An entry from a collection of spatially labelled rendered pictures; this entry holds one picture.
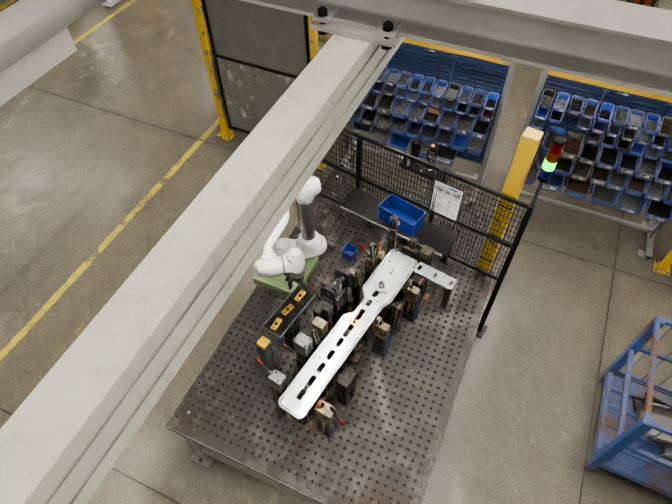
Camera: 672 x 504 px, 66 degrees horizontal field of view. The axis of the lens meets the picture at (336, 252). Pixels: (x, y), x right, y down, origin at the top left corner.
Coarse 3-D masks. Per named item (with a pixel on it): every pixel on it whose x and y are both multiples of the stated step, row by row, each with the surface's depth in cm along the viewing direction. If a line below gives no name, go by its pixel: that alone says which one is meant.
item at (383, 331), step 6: (384, 324) 327; (378, 330) 329; (384, 330) 325; (390, 330) 330; (378, 336) 335; (384, 336) 330; (378, 342) 342; (384, 342) 338; (372, 348) 355; (378, 348) 347; (384, 348) 345; (378, 354) 352; (384, 354) 351
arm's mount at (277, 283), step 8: (312, 264) 391; (312, 272) 393; (256, 280) 385; (264, 280) 383; (272, 280) 383; (280, 280) 383; (304, 280) 383; (272, 288) 384; (280, 288) 379; (288, 288) 379
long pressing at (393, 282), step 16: (400, 256) 366; (384, 272) 358; (400, 272) 358; (368, 288) 350; (384, 288) 350; (400, 288) 350; (384, 304) 342; (368, 320) 334; (336, 336) 327; (352, 336) 327; (320, 352) 321; (336, 352) 321; (304, 368) 314; (336, 368) 314; (304, 384) 308; (320, 384) 308; (288, 400) 302; (304, 400) 302; (304, 416) 297
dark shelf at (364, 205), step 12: (360, 192) 401; (348, 204) 393; (360, 204) 393; (372, 204) 393; (360, 216) 388; (372, 216) 386; (384, 228) 381; (420, 228) 378; (432, 228) 378; (420, 240) 371; (432, 240) 371; (444, 240) 371; (444, 252) 364
